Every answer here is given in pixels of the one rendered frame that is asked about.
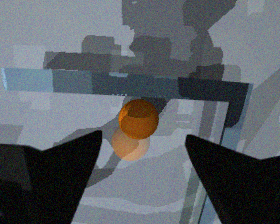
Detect clear l-shaped low wall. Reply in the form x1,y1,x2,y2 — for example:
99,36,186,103
0,67,254,224

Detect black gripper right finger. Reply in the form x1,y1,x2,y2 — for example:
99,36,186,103
185,134,280,224

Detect low clear glass walls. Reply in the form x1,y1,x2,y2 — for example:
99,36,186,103
176,100,229,224

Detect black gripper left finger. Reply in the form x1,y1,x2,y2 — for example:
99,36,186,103
0,130,102,224

